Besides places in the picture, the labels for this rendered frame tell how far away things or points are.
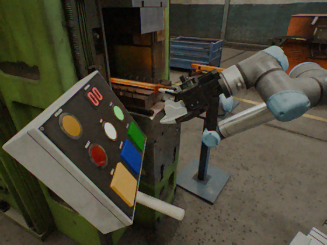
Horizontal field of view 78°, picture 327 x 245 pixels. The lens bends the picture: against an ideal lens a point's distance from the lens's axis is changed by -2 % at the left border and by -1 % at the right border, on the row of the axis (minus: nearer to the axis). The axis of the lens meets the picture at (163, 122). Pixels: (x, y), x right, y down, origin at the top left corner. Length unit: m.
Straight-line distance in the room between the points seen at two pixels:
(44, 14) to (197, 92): 0.51
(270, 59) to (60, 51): 0.63
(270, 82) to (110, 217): 0.46
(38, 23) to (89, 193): 0.56
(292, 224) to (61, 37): 1.81
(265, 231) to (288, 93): 1.36
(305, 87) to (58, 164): 0.53
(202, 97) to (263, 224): 1.37
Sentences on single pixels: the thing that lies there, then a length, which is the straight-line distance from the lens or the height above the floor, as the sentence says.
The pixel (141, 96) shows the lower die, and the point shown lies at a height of 0.98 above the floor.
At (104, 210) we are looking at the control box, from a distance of 0.47.
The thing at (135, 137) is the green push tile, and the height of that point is 1.02.
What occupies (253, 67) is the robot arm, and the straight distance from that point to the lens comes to 0.57.
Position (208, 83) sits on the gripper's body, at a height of 1.19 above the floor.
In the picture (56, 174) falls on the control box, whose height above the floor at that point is 1.10.
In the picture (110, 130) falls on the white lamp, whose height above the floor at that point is 1.09.
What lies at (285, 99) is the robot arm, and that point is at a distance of 0.51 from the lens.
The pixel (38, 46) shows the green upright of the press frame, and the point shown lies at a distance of 0.83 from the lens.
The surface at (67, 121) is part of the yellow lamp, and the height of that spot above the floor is 1.18.
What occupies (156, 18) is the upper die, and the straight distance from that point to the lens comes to 1.01.
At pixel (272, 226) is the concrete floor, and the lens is 1.81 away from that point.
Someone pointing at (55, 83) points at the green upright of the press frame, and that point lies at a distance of 0.82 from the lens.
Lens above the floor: 1.37
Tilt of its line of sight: 30 degrees down
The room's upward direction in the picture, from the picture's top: straight up
